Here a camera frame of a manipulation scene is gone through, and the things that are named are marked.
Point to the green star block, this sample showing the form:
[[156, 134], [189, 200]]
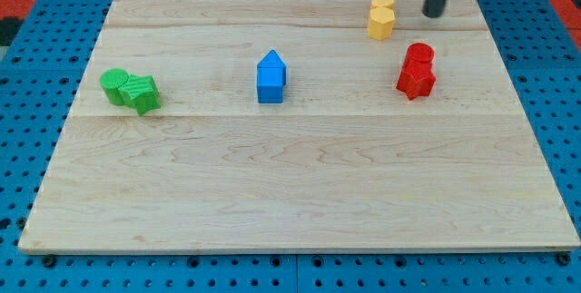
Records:
[[141, 94]]

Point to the red star block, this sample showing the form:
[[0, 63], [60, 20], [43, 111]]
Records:
[[416, 79]]

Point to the blue triangle block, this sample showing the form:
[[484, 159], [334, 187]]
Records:
[[273, 60]]

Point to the yellow rounded block behind hexagon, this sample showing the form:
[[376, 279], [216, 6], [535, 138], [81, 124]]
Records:
[[382, 4]]

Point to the light wooden board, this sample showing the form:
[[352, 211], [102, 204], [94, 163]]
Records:
[[346, 164]]

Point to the blue cube block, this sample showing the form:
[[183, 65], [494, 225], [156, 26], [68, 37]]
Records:
[[270, 84]]

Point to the red cylinder block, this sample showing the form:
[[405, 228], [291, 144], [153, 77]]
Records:
[[419, 53]]

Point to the green cylinder block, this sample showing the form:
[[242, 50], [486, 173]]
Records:
[[111, 81]]

